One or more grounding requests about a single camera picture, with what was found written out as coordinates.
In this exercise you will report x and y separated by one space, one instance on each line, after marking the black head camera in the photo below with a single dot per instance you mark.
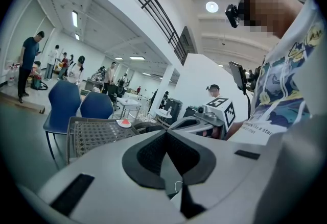
233 16

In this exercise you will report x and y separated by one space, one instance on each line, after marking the clear water jug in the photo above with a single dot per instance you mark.
10 80

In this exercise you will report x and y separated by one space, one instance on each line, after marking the white square table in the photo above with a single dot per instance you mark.
129 102

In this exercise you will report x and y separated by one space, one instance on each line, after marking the black mesh-top table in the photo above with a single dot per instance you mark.
99 133

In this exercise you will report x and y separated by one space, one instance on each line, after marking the black wheeled cart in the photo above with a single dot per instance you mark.
190 112
173 109

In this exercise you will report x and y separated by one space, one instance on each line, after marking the black chest-mounted phone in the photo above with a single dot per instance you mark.
237 75

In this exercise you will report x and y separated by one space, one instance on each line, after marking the person's head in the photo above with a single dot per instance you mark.
270 8

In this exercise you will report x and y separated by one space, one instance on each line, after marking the short ceiling tube light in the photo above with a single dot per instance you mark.
77 36

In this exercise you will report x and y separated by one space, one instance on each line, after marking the white round plate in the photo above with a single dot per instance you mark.
122 126

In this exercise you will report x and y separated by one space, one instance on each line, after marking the white round side table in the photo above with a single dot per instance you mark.
163 113

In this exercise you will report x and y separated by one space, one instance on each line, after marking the patterned cushion gold-frame chair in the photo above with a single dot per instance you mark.
144 117

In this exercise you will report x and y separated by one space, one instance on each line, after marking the person's white printed t-shirt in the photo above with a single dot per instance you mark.
281 85

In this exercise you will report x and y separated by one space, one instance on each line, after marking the person's right hand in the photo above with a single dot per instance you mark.
215 133

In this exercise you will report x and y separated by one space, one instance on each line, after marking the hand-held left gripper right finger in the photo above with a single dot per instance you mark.
230 172

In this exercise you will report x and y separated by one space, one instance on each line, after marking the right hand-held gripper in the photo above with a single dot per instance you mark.
219 110

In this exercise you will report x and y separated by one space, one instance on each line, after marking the red object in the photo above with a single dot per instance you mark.
125 122

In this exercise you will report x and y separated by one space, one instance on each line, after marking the black wicker chair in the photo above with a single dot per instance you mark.
138 124

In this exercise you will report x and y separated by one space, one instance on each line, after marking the round ceiling lamp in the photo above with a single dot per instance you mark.
212 6

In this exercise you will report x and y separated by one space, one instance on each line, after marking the person's right forearm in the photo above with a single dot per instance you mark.
235 129

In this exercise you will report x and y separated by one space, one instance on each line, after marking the long ceiling tube light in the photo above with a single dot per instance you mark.
74 19

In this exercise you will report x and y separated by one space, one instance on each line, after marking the black mezzanine railing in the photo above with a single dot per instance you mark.
153 1

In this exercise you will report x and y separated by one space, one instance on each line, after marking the rectangular ceiling panel light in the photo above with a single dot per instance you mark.
137 58

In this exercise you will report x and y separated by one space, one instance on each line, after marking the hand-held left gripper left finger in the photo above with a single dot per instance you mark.
102 182

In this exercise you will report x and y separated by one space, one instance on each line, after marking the dark grey wall panel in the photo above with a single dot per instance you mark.
186 39

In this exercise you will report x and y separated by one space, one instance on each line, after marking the blue upholstered chair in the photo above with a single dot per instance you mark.
97 106
64 105

